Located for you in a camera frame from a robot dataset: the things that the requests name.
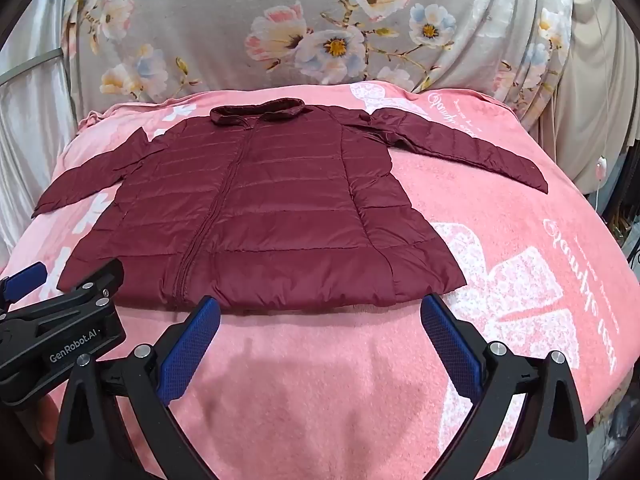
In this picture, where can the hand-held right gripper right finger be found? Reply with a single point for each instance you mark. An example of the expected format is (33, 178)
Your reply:
(450, 345)

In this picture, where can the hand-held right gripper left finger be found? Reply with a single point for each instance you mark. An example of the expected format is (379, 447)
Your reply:
(190, 350)

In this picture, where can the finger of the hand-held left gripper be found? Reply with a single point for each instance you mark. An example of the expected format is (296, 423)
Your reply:
(25, 277)
(95, 285)

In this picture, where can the maroon quilted down jacket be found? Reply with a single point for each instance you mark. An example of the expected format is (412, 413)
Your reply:
(280, 210)

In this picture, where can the pink printed fleece blanket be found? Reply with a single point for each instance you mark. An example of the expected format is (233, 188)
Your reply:
(350, 385)

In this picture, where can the pale satin cloth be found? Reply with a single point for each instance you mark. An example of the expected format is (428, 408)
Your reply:
(30, 125)

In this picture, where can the grey metal rod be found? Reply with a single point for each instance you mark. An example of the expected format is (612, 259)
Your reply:
(30, 64)

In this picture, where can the grey floral bed sheet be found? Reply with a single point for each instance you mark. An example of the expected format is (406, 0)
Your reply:
(225, 25)

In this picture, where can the beige curtain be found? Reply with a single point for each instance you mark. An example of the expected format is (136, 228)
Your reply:
(590, 85)

